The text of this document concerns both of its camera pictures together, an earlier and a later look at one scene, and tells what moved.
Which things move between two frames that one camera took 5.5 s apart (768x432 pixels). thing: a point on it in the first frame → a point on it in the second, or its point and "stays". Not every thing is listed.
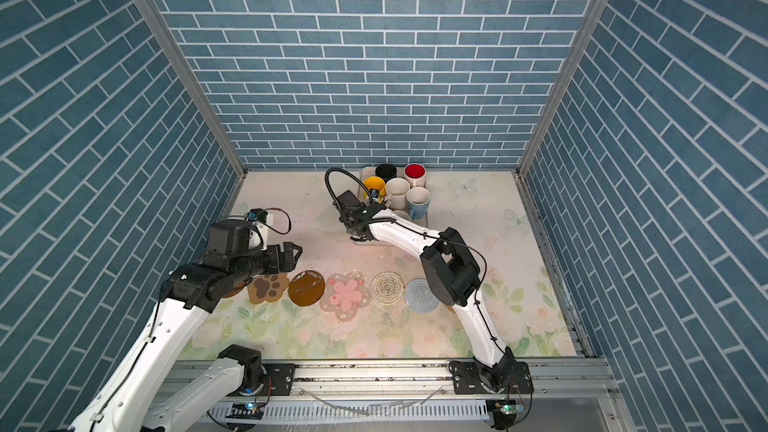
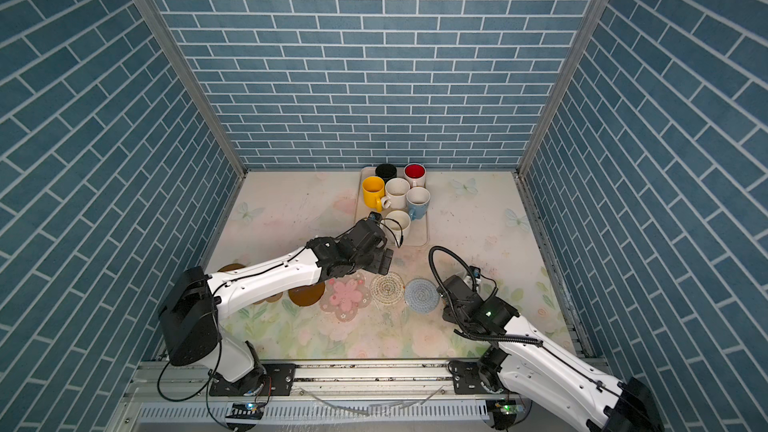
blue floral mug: x=417 y=199 stays
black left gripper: x=276 y=264 → x=379 y=265
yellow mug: x=375 y=183 stays
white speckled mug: x=396 y=191 stays
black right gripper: x=350 y=228 → x=444 y=315
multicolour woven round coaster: x=387 y=288 stays
